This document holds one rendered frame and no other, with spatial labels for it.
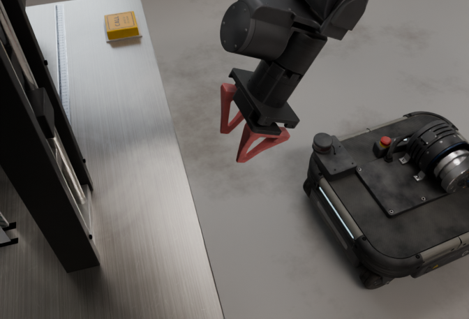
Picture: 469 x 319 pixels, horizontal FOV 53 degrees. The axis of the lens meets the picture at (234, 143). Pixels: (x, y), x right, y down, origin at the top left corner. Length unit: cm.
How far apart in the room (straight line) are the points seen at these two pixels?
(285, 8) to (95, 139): 50
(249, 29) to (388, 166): 127
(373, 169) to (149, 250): 110
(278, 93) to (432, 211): 116
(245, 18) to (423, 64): 215
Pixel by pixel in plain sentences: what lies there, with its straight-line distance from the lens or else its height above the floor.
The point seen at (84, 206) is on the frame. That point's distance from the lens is 79.
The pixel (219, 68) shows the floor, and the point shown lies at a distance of 241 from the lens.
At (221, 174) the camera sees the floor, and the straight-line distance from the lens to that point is 194.
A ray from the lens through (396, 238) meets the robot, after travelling 159.
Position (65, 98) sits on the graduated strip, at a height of 90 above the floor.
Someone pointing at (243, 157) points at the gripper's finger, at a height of 105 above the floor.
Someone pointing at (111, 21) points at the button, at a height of 92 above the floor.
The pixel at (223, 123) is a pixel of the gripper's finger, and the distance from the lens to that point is 67.
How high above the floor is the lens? 155
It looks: 49 degrees down
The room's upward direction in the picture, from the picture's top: straight up
